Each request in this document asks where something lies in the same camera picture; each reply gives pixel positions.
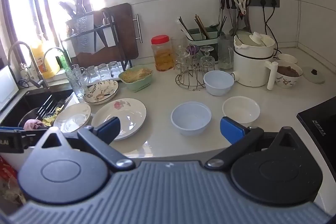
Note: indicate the small steel faucet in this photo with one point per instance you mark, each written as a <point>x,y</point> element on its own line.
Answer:
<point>53,49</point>

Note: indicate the black induction cooktop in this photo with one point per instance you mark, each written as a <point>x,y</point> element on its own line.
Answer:
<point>320,124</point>

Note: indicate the steel pot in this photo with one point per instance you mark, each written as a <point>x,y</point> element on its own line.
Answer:
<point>29,115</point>

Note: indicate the white plastic bowl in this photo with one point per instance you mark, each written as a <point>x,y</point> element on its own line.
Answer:
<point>241,109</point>

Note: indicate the small light blue plastic bowl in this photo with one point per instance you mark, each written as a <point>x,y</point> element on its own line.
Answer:
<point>218,82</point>

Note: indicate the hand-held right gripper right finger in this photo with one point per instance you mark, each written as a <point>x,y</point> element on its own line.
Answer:
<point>231,129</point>

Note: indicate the red patterned cloth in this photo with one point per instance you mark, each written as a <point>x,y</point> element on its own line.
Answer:
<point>5,169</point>

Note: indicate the textured glass mug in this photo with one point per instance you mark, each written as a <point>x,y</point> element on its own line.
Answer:
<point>76,82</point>

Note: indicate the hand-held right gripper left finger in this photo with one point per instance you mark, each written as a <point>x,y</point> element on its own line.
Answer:
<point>109,128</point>

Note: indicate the black kitchen sink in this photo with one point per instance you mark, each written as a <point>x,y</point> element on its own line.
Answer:
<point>15,111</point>

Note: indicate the black sink drain rack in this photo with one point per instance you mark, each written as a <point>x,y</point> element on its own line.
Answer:
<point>47,106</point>

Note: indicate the white plate with pink flower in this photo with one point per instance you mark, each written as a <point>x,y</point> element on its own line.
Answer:
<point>126,113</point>

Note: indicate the tall steel faucet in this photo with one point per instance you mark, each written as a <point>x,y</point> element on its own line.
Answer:
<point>11,50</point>

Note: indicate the white cutlery holder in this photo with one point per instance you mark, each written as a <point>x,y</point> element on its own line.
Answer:
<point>107,37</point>
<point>68,47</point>

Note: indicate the yellow oil bottle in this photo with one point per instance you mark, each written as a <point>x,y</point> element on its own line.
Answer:
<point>44,61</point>

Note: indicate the floral ceramic bowl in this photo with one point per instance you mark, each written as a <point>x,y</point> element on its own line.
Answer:
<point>288,78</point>

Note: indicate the white plastic board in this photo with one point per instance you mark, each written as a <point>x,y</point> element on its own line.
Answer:
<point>8,87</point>

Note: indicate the group of clear glass cups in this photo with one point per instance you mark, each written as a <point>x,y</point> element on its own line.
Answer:
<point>207,58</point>

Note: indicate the leaf patterned plate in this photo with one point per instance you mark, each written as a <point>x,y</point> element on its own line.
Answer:
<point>102,92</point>

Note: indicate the dark wooden cutting board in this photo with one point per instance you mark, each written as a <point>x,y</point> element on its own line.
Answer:
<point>123,29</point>

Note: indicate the upturned drinking glass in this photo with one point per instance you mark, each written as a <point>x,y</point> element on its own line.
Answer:
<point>103,71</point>
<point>92,74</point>
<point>114,68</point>

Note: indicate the pink cloth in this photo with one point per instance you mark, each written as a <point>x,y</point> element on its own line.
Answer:
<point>32,124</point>

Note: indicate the small plain white plate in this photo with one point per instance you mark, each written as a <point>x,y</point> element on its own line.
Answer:
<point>73,116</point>

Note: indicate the row of hanging kitchen utensils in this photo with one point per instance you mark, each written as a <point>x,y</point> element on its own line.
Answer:
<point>227,8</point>

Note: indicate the green plastic basket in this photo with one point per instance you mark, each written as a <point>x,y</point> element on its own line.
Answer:
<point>136,85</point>

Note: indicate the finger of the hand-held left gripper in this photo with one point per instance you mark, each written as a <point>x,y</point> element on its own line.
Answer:
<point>10,129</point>

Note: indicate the clear jar with red lid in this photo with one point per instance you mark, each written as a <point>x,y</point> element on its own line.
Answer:
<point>162,56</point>

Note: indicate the textured glass cutting board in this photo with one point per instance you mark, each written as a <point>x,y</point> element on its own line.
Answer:
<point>84,32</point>

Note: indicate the green detergent bottle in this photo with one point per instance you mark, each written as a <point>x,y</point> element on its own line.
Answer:
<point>63,60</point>

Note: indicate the large light blue plastic bowl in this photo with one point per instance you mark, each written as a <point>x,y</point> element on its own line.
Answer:
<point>191,119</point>

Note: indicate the black kitchen rack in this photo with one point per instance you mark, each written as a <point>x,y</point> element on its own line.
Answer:
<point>117,43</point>

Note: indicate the clear glass pitcher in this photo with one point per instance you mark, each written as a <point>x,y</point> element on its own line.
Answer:
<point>225,53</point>

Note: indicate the green utensil holder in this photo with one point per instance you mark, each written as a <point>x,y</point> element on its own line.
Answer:
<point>207,41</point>

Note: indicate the white round lid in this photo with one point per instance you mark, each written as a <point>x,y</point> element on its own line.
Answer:
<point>313,75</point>

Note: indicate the purple cup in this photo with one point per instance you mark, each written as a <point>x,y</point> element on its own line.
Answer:
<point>191,49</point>

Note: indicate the dried noodles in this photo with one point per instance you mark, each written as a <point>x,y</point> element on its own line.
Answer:
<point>136,74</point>

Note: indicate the yellow cloth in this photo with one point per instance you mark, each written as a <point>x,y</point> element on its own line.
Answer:
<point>50,120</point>

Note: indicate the white ceramic bowl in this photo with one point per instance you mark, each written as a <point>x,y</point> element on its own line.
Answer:
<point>287,57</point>

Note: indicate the bundle of chopsticks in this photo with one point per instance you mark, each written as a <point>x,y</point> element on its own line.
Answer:
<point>200,26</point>

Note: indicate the white electric cooking pot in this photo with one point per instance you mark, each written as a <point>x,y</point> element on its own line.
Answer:
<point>252,66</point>

